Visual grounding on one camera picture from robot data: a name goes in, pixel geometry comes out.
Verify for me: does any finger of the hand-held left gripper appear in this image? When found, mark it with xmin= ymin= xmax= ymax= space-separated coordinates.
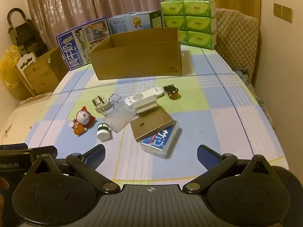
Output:
xmin=28 ymin=146 xmax=58 ymax=159

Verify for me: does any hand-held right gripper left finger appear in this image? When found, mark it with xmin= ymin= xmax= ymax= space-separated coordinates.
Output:
xmin=30 ymin=144 xmax=121 ymax=194

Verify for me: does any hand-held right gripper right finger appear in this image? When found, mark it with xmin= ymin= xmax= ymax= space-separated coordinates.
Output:
xmin=183 ymin=144 xmax=275 ymax=194

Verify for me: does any clear plastic cup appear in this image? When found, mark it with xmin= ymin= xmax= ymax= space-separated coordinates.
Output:
xmin=103 ymin=105 xmax=136 ymax=133

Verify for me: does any white three-pin plug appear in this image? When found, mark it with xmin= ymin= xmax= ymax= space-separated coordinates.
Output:
xmin=92 ymin=96 xmax=112 ymax=116

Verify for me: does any white plug-in night light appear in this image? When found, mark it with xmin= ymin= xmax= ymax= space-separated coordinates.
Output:
xmin=133 ymin=95 xmax=160 ymax=114

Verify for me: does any white remote control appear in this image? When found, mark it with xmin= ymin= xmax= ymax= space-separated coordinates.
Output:
xmin=125 ymin=87 xmax=164 ymax=107

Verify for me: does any brown cardboard box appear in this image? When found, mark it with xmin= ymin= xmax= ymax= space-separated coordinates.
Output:
xmin=88 ymin=27 xmax=183 ymax=80

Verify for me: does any person's left hand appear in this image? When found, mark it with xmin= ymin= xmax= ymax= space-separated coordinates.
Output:
xmin=0 ymin=177 xmax=10 ymax=214

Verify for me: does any small white green jar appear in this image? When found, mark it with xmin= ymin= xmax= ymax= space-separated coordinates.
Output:
xmin=97 ymin=122 xmax=112 ymax=142

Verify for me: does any red cat figurine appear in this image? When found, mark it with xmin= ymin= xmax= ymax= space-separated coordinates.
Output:
xmin=69 ymin=106 xmax=97 ymax=136

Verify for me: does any blue tissue packet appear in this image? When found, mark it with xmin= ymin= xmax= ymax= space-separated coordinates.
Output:
xmin=141 ymin=120 xmax=183 ymax=159

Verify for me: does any flat brown box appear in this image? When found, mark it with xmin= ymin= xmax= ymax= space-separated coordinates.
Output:
xmin=130 ymin=107 xmax=175 ymax=143

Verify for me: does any printed cardboard carton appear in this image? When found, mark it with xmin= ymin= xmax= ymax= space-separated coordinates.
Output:
xmin=24 ymin=57 xmax=59 ymax=95

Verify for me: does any black toy car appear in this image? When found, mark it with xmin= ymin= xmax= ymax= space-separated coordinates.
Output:
xmin=163 ymin=84 xmax=181 ymax=99

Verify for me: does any yellow plastic bag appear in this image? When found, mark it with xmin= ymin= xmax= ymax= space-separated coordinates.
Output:
xmin=0 ymin=45 xmax=26 ymax=100

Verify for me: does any grey blue cloth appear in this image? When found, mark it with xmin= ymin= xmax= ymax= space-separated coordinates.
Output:
xmin=233 ymin=68 xmax=254 ymax=90

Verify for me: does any plain brown cardboard carton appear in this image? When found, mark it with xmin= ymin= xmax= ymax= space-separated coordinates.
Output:
xmin=35 ymin=47 xmax=69 ymax=81

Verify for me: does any white cut-out board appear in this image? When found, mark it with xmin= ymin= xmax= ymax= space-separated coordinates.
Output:
xmin=15 ymin=53 xmax=37 ymax=95

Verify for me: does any large blue milk carton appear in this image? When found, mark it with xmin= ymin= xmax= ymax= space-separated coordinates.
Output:
xmin=56 ymin=17 xmax=110 ymax=71

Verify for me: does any black folding cart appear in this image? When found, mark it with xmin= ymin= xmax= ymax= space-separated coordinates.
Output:
xmin=7 ymin=8 xmax=48 ymax=57

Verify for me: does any beige quilted chair cover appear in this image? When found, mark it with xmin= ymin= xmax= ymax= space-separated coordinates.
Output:
xmin=214 ymin=8 xmax=259 ymax=86

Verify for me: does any stack of green tissue packs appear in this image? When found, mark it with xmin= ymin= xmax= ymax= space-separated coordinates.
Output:
xmin=161 ymin=0 xmax=217 ymax=51

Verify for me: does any light blue milk carton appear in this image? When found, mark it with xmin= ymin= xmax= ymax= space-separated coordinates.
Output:
xmin=107 ymin=10 xmax=165 ymax=35

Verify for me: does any beige wall socket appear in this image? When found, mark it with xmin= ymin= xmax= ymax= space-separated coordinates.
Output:
xmin=283 ymin=5 xmax=293 ymax=23
xmin=274 ymin=3 xmax=284 ymax=19

